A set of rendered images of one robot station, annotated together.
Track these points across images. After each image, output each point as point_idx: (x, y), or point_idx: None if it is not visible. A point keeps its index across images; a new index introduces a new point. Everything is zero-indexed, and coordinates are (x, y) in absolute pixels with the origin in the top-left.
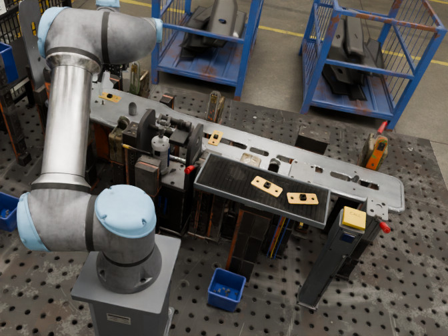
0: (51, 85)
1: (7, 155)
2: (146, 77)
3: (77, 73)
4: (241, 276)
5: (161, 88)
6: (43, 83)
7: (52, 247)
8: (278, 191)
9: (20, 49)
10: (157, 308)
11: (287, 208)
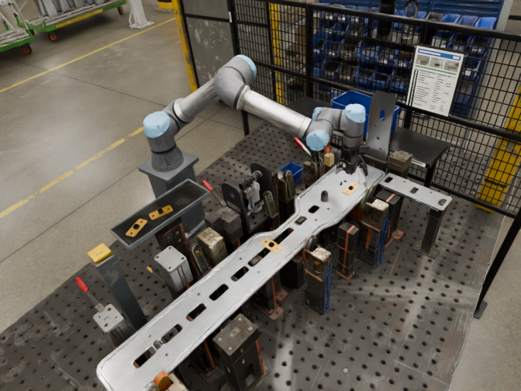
0: None
1: None
2: (374, 210)
3: (212, 81)
4: None
5: (470, 298)
6: (374, 156)
7: None
8: (152, 216)
9: (423, 142)
10: (139, 167)
11: (136, 216)
